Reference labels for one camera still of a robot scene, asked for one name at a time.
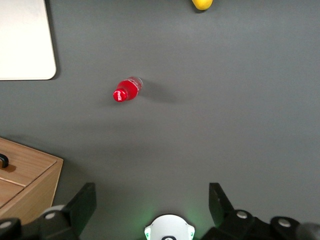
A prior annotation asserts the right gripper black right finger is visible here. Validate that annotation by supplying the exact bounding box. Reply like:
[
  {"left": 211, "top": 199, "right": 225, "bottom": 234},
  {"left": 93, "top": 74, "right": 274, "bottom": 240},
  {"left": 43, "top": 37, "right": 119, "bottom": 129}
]
[{"left": 199, "top": 182, "right": 256, "bottom": 240}]

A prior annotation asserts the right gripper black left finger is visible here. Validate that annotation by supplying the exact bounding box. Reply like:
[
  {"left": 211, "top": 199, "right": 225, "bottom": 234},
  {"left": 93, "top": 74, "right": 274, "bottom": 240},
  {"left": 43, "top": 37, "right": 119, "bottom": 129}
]
[{"left": 32, "top": 182, "right": 97, "bottom": 240}]

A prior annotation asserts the wooden drawer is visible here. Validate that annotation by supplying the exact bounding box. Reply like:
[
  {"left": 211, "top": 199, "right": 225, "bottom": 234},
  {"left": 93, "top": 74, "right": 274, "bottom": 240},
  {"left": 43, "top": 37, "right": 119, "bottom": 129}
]
[
  {"left": 0, "top": 139, "right": 58, "bottom": 187},
  {"left": 0, "top": 177, "right": 27, "bottom": 209}
]

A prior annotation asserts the wooden two-drawer cabinet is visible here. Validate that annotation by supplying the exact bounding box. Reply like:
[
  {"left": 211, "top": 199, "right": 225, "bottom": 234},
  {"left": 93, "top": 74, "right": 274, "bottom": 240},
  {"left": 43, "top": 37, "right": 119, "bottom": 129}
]
[{"left": 0, "top": 136, "right": 64, "bottom": 226}]

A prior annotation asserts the red plastic cola bottle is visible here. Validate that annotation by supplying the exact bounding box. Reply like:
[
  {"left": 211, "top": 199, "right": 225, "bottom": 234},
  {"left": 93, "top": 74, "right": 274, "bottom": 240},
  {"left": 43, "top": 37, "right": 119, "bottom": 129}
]
[{"left": 112, "top": 76, "right": 144, "bottom": 103}]

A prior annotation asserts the beige plastic tray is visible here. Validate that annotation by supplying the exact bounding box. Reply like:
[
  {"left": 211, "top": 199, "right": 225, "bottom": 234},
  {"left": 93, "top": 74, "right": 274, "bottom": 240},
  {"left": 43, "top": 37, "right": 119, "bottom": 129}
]
[{"left": 0, "top": 0, "right": 57, "bottom": 81}]

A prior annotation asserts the yellow lemon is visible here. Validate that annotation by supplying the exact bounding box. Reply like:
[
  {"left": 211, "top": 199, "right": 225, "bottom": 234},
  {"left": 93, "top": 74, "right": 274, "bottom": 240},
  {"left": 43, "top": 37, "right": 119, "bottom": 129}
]
[{"left": 191, "top": 0, "right": 214, "bottom": 11}]

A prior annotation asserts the black lower drawer handle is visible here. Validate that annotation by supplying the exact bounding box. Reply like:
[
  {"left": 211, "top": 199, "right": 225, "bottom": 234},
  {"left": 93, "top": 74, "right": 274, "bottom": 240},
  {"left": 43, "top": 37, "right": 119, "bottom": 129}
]
[{"left": 0, "top": 153, "right": 11, "bottom": 169}]

